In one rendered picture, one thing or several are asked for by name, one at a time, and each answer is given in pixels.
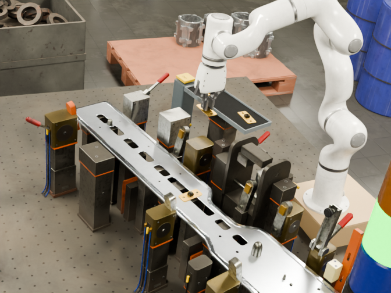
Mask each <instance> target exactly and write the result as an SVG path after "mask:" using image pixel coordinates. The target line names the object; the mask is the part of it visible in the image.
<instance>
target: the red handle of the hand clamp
mask: <svg viewBox="0 0 391 293"><path fill-rule="evenodd" d="M352 218H353V214H352V213H348V214H346V215H345V217H344V218H342V219H341V221H340V222H338V224H337V226H336V227H335V229H334V231H333V234H332V236H331V238H330V240H331V239H332V238H333V237H334V236H335V235H336V234H337V233H338V232H339V231H340V230H341V229H342V228H343V227H344V226H345V225H346V224H347V223H348V222H349V221H350V220H351V219H352ZM322 243H323V242H322V241H321V242H320V243H319V244H317V245H316V248H317V250H320V248H321V246H322Z"/></svg>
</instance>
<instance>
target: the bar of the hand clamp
mask: <svg viewBox="0 0 391 293"><path fill-rule="evenodd" d="M342 210H343V209H342V208H340V207H339V206H337V205H336V204H335V203H332V204H330V205H329V207H328V208H326V209H324V215H325V217H324V220H323V222H322V224H321V227H320V229H319V231H318V234H317V237H316V239H315V241H314V244H313V246H312V248H311V250H314V249H315V248H316V245H317V244H319V243H320V241H322V242H323V243H322V246H321V248H320V250H319V253H318V255H319V256H320V254H321V251H322V250H323V249H324V248H325V247H327V246H328V243H329V240H330V238H331V236H332V234H333V231H334V229H335V227H336V224H337V222H338V219H339V217H340V215H341V213H342Z"/></svg>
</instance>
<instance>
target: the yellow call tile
mask: <svg viewBox="0 0 391 293"><path fill-rule="evenodd" d="M176 78H177V79H179V80H180V81H181V82H183V83H189V82H192V81H195V79H196V78H194V77H193V76H192V75H190V74H188V73H183V74H179V75H176Z"/></svg>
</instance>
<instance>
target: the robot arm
mask: <svg viewBox="0 0 391 293"><path fill-rule="evenodd" d="M309 17H311V18H312V19H313V20H314V22H315V25H314V39H315V43H316V46H317V48H318V52H319V54H320V56H321V59H322V62H323V65H324V69H325V82H326V90H325V96H324V100H323V101H322V104H321V106H320V109H319V112H318V121H319V125H320V126H321V128H322V129H323V130H324V131H325V132H326V133H327V134H328V135H329V136H330V137H331V138H332V139H333V141H334V144H330V145H327V146H325V147H324V148H323V149H322V150H321V153H320V156H319V161H318V167H317V173H316V176H315V183H314V187H313V188H311V189H308V190H307V191H306V192H305V193H304V195H303V202H304V204H305V206H306V207H307V208H309V209H310V210H312V211H313V212H315V213H318V214H320V215H324V209H326V208H328V207H329V205H330V204H332V203H335V204H336V205H337V206H339V207H340V208H342V209H343V210H342V213H341V214H343V213H345V212H346V211H347V210H348V208H349V200H348V199H347V197H346V196H345V193H344V185H345V182H346V177H347V172H348V168H349V164H350V159H351V157H352V155H353V154H354V153H355V152H357V151H358V150H360V149H361V148H362V147H363V146H364V145H365V143H366V141H367V129H366V128H365V126H364V125H363V123H362V122H361V121H360V120H359V119H357V118H356V117H355V116H354V115H353V114H352V113H351V112H349V111H348V109H347V106H346V100H348V99H349V98H350V96H351V94H352V92H353V66H352V64H351V60H350V58H349V56H350V55H354V54H356V53H357V52H358V51H359V50H360V49H361V47H362V45H363V37H362V33H361V31H360V29H359V27H358V26H357V24H356V23H355V21H354V20H353V19H352V18H351V17H350V15H349V14H348V13H347V12H346V11H345V10H344V9H343V8H342V6H341V5H340V4H339V3H338V1H337V0H277V1H275V2H272V3H269V4H267V5H264V6H262V7H259V8H257V9H255V10H253V11H252V12H251V13H250V15H249V18H248V21H249V24H250V26H249V27H247V28H246V29H245V30H243V31H241V32H239V33H237V34H234V35H232V26H233V18H232V17H230V16H229V15H226V14H223V13H211V14H209V15H208V17H207V24H206V29H205V37H204V45H203V50H202V58H201V60H202V62H201V63H200V65H199V67H198V70H197V74H196V77H195V83H194V88H195V91H194V95H196V96H199V97H201V98H202V99H201V108H202V109H204V110H205V111H207V109H208V106H209V107H210V109H211V110H213V108H214V103H215V99H217V96H218V95H219V94H220V93H221V92H223V91H224V90H225V84H226V62H227V60H231V59H235V58H238V57H241V56H243V55H246V54H248V53H250V52H252V51H254V50H255V49H257V48H258V47H259V46H260V45H261V43H262V41H263V39H264V37H265V35H266V34H267V33H270V32H271V31H275V30H277V29H280V28H283V27H286V26H289V25H291V24H294V23H297V22H300V21H302V20H304V19H307V18H309ZM208 93H210V96H208Z"/></svg>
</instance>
